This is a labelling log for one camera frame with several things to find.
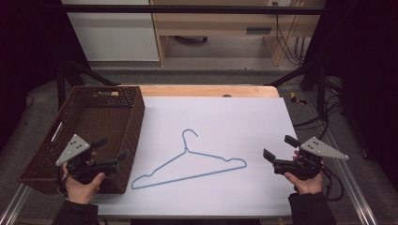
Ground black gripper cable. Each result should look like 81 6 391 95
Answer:
56 172 70 199
319 164 345 202

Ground white cabinet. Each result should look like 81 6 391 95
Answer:
60 0 161 62

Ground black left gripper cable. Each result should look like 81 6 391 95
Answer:
56 172 70 199

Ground light wooden desk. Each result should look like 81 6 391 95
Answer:
149 0 327 68

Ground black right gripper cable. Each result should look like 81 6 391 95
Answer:
319 164 345 202

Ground white table sheet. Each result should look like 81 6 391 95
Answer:
90 96 299 218

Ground aluminium rail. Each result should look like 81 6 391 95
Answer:
0 183 33 225
313 125 380 225

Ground person's right hand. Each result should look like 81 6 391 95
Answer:
283 149 326 196

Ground brown woven basket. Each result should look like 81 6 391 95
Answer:
17 85 146 196

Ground yellow and black tool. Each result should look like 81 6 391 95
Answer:
289 91 308 106

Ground black horizontal frame bar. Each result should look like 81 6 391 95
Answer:
40 4 327 16

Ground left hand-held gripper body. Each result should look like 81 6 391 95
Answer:
55 134 120 185

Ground person's left hand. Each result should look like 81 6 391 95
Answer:
61 151 106 206

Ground black hanging cables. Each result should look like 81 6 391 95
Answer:
274 13 307 67

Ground blue wire clothes hanger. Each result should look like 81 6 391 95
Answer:
130 127 249 191

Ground black floor cables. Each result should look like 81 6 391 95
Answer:
293 77 345 140

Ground black frame strut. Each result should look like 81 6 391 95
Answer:
55 59 121 111
265 60 329 120

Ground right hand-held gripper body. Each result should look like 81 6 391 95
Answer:
272 136 350 182

